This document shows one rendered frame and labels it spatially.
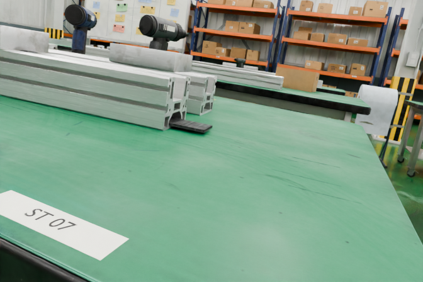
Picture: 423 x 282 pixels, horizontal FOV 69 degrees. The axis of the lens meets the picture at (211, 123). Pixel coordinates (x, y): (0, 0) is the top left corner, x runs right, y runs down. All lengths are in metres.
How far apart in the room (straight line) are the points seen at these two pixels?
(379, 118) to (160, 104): 3.68
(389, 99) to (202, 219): 3.83
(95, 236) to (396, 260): 0.21
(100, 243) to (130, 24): 3.92
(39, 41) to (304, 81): 2.02
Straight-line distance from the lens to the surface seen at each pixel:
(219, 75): 2.15
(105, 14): 4.34
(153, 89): 0.49
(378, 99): 4.00
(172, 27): 0.96
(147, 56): 0.70
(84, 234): 0.22
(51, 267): 0.21
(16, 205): 0.26
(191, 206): 0.27
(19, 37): 0.69
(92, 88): 0.55
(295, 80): 2.48
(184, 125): 0.51
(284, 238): 0.25
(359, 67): 9.98
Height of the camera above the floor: 0.90
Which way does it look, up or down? 11 degrees down
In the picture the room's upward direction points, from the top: 9 degrees clockwise
